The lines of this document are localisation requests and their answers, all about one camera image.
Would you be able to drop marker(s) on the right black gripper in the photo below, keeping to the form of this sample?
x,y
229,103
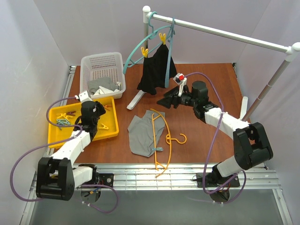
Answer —
x,y
176,99

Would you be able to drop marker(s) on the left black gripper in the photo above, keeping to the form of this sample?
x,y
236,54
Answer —
x,y
100,108

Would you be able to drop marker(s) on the yellow hanger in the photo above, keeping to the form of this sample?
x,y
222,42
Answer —
x,y
168,139

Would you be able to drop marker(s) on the grey underwear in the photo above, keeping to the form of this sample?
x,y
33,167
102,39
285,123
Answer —
x,y
140,131

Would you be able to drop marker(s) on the light blue clothespin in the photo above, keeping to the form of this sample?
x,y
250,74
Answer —
x,y
157,149

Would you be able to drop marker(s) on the grey-blue hanger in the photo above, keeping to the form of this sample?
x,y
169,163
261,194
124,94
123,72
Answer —
x,y
170,40

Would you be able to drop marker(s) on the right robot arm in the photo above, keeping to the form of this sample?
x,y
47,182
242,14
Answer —
x,y
250,142

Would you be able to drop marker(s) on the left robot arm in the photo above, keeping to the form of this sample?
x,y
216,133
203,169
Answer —
x,y
56,177

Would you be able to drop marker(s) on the black underwear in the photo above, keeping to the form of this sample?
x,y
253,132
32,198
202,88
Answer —
x,y
154,71

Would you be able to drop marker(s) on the teal hanger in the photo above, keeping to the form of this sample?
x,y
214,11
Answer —
x,y
150,34

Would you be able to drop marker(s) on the orange clothespin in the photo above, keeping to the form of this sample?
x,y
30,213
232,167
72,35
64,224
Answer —
x,y
107,107

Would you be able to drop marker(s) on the yellow clothespin in tray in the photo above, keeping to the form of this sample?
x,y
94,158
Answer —
x,y
103,127

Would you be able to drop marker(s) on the white cloth in basket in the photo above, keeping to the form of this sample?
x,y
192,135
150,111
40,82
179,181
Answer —
x,y
101,90

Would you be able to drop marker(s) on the purple clothespin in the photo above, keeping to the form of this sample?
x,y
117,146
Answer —
x,y
72,113

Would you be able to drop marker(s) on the dark grey cloth in basket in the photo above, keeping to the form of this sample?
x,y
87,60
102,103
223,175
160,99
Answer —
x,y
102,81

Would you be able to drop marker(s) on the teal clothespin left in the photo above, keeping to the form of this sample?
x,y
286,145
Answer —
x,y
63,122

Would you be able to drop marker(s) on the white laundry basket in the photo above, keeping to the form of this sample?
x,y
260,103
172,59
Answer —
x,y
101,75

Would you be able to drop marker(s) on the yellow clothespin left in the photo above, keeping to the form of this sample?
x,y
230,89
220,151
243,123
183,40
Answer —
x,y
144,52

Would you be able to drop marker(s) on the yellow clothespin right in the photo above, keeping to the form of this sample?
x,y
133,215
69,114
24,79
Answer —
x,y
162,37

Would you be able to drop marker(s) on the white clothes rack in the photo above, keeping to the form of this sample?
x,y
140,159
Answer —
x,y
279,112

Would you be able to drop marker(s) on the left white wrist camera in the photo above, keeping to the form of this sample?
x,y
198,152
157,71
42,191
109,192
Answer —
x,y
83,97

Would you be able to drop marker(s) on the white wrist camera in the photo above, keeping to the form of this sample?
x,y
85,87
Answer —
x,y
181,81
83,97

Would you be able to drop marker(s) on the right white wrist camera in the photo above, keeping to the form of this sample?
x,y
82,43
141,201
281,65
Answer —
x,y
181,81

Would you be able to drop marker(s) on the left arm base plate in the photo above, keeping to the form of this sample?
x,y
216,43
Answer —
x,y
100,179

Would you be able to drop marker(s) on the aluminium rail frame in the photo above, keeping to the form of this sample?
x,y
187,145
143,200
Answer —
x,y
173,198

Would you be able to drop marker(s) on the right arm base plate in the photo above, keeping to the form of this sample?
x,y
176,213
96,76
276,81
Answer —
x,y
235,183

